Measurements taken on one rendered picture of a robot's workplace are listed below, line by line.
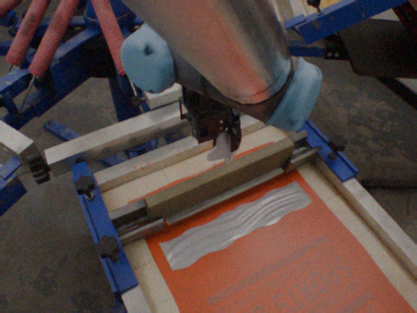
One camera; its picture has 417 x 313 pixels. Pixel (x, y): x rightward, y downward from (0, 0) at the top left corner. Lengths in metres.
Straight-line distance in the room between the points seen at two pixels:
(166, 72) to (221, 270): 0.47
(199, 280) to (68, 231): 1.34
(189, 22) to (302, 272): 0.65
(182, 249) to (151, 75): 0.46
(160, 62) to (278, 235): 0.52
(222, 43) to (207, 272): 0.59
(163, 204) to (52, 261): 1.30
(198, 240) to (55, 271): 1.25
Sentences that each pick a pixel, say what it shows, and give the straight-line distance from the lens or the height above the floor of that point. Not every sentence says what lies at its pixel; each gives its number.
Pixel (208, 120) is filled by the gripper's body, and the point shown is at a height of 1.25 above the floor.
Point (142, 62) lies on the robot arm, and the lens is 0.40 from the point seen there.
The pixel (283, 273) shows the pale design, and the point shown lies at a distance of 0.76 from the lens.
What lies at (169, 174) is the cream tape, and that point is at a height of 0.95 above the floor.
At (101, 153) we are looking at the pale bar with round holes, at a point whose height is 1.01.
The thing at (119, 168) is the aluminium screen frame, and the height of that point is 0.99.
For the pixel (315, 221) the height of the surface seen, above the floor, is 0.95.
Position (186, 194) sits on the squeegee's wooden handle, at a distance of 0.72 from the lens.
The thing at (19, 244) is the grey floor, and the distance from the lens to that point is 2.08.
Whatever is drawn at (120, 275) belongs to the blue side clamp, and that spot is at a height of 1.00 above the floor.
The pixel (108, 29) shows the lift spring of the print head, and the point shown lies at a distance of 1.08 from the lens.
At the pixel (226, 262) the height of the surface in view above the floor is 0.95.
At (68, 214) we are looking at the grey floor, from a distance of 2.06.
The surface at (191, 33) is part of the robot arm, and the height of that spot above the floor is 1.55.
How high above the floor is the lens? 1.65
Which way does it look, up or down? 49 degrees down
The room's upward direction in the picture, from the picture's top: straight up
